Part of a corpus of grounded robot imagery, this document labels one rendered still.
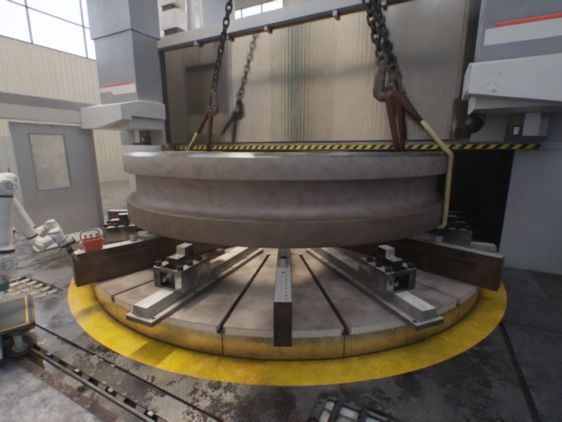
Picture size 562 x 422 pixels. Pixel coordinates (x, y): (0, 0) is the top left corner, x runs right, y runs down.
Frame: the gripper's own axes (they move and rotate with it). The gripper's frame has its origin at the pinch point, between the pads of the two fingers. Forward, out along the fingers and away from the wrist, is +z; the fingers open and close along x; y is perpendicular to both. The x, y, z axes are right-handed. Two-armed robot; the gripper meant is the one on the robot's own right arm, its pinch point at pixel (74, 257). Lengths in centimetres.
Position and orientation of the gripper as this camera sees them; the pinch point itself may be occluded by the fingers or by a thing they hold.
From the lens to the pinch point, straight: 347.9
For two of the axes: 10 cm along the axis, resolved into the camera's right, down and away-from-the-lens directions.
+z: 1.7, 8.1, 5.6
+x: 7.7, 2.4, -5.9
